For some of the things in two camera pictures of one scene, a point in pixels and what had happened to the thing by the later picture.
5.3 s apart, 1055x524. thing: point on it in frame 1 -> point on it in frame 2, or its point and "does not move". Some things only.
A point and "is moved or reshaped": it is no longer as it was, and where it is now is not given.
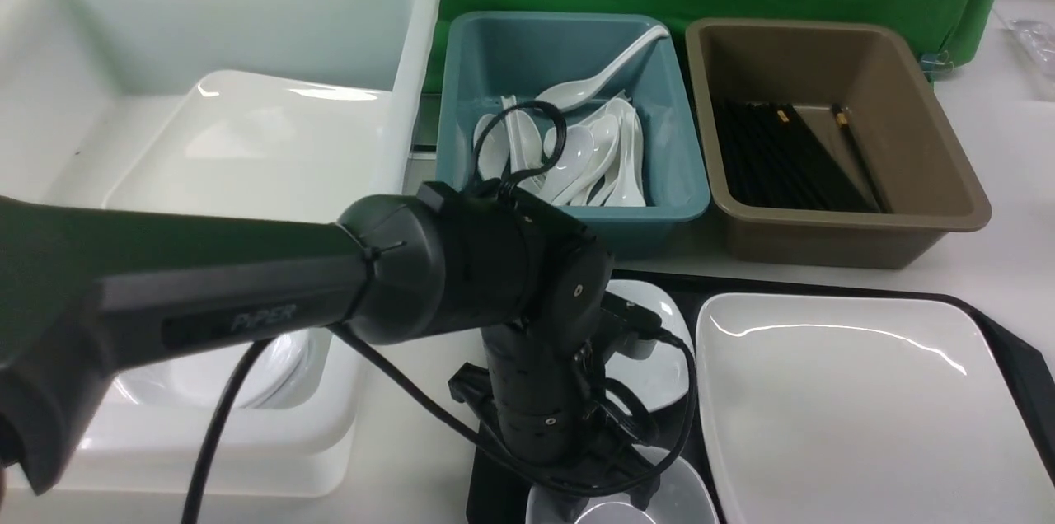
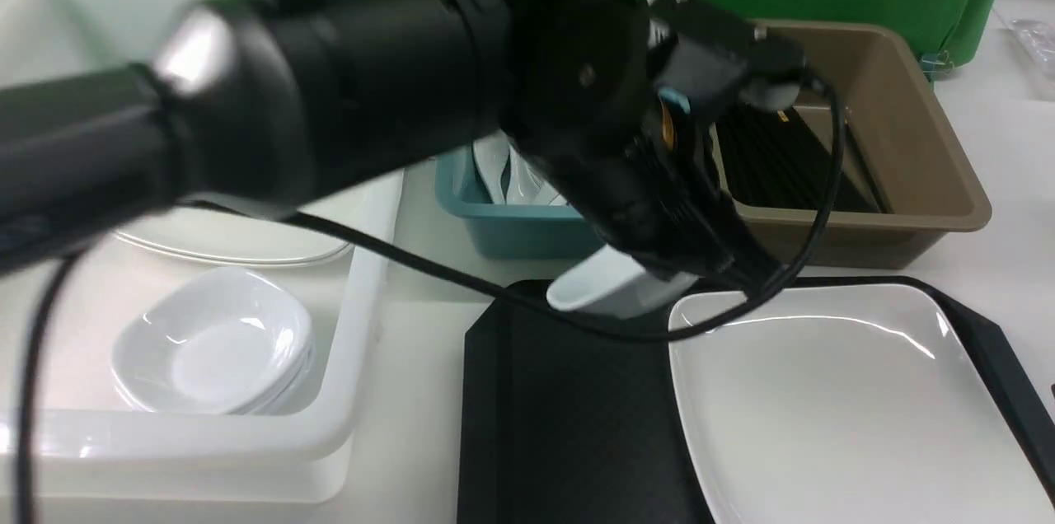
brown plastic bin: x=896 y=115 does not move
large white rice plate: x=864 y=409 does not move
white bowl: x=663 y=377 is moved or reshaped
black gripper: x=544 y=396 -> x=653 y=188
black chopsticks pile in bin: x=766 y=158 does not move
